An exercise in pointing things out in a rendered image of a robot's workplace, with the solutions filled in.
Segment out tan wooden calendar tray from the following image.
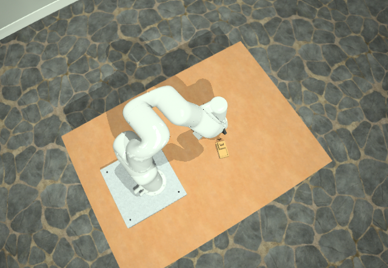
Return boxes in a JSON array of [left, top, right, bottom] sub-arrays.
[[216, 143, 229, 159]]

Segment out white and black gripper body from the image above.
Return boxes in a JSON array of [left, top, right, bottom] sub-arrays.
[[221, 118, 228, 132]]

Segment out tan wooden number cube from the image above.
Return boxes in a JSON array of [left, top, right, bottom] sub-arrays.
[[218, 141, 226, 150]]

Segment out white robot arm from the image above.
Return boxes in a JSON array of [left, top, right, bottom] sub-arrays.
[[113, 85, 227, 196]]

